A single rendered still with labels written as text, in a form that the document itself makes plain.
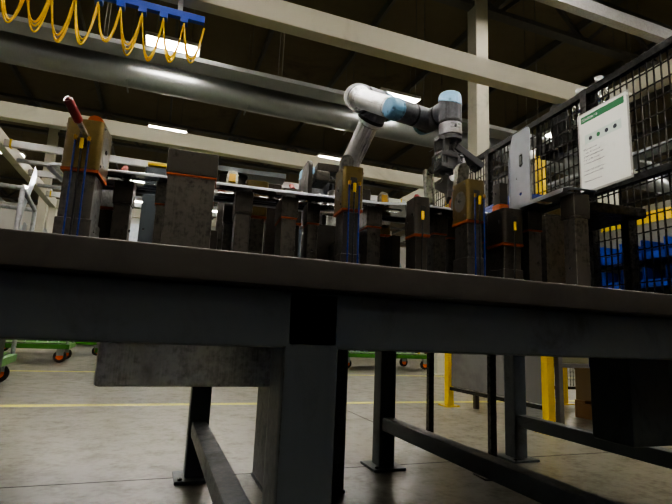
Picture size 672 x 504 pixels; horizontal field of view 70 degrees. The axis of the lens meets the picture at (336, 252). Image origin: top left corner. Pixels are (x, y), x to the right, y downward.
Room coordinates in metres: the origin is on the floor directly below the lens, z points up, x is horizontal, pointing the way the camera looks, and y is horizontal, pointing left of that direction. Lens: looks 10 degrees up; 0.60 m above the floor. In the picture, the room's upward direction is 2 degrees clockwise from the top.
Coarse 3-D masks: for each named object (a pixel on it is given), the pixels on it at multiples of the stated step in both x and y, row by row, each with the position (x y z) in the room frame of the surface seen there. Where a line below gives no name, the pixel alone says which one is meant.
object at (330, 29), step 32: (160, 0) 3.57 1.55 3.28; (192, 0) 3.56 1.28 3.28; (224, 0) 3.62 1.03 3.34; (256, 0) 3.71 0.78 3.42; (288, 32) 3.93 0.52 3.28; (320, 32) 3.92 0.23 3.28; (352, 32) 4.02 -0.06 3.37; (384, 32) 4.13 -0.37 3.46; (416, 64) 4.35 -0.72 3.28; (448, 64) 4.38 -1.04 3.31; (480, 64) 4.51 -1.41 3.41; (544, 96) 4.87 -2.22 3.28
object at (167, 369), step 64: (0, 320) 0.55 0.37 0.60; (64, 320) 0.57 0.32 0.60; (128, 320) 0.59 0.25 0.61; (192, 320) 0.62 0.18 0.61; (256, 320) 0.65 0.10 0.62; (320, 320) 0.68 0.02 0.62; (384, 320) 0.71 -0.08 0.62; (448, 320) 0.75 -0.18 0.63; (512, 320) 0.79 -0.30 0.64; (576, 320) 0.84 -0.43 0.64; (640, 320) 0.89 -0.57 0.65; (128, 384) 0.84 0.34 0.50; (192, 384) 0.87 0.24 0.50; (256, 384) 0.91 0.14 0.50; (320, 384) 0.68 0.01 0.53; (384, 384) 2.32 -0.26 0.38; (512, 384) 2.59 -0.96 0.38; (640, 384) 1.24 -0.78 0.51; (192, 448) 2.03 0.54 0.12; (320, 448) 0.68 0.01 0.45; (384, 448) 2.32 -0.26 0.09; (448, 448) 1.81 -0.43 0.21; (512, 448) 2.60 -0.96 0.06; (640, 448) 1.94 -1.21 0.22
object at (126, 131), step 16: (0, 112) 6.00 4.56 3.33; (16, 112) 6.06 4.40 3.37; (32, 112) 6.12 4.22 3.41; (48, 112) 6.19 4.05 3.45; (64, 112) 6.25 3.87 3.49; (0, 128) 6.85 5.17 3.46; (64, 128) 6.32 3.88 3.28; (112, 128) 6.47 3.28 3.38; (128, 128) 6.54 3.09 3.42; (144, 128) 6.61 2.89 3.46; (0, 144) 7.05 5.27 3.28; (160, 144) 6.76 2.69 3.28; (176, 144) 6.77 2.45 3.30; (192, 144) 6.85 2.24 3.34; (208, 144) 6.93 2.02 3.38; (224, 144) 7.01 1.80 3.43; (240, 144) 7.10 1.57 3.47; (16, 160) 7.78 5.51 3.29; (32, 160) 7.86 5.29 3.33; (256, 160) 7.26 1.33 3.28; (272, 160) 7.28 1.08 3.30; (288, 160) 7.37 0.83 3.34; (304, 160) 7.46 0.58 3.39; (320, 160) 7.55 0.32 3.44; (336, 160) 7.65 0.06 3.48; (368, 176) 7.86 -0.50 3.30; (384, 176) 7.96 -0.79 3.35; (400, 176) 8.07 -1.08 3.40; (416, 176) 8.18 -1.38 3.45; (416, 192) 9.07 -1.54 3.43
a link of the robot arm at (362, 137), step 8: (376, 88) 1.80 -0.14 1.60; (368, 112) 1.82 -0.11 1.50; (360, 120) 1.88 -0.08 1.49; (368, 120) 1.85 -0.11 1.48; (376, 120) 1.85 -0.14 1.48; (384, 120) 1.87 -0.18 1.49; (360, 128) 1.90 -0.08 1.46; (368, 128) 1.89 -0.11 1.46; (376, 128) 1.89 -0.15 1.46; (352, 136) 1.95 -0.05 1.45; (360, 136) 1.91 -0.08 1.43; (368, 136) 1.91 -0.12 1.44; (352, 144) 1.95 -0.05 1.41; (360, 144) 1.94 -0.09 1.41; (368, 144) 1.95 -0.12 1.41; (352, 152) 1.96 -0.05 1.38; (360, 152) 1.96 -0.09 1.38; (360, 160) 2.00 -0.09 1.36
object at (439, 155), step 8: (440, 136) 1.45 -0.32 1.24; (448, 136) 1.45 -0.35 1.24; (456, 136) 1.45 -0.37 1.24; (440, 144) 1.47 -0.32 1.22; (448, 144) 1.46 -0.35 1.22; (440, 152) 1.44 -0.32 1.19; (448, 152) 1.44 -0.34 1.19; (456, 152) 1.45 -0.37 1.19; (432, 160) 1.50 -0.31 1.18; (440, 160) 1.45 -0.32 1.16; (448, 160) 1.44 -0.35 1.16; (456, 160) 1.45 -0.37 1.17; (432, 168) 1.50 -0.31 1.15; (440, 168) 1.46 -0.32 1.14; (448, 168) 1.45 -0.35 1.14
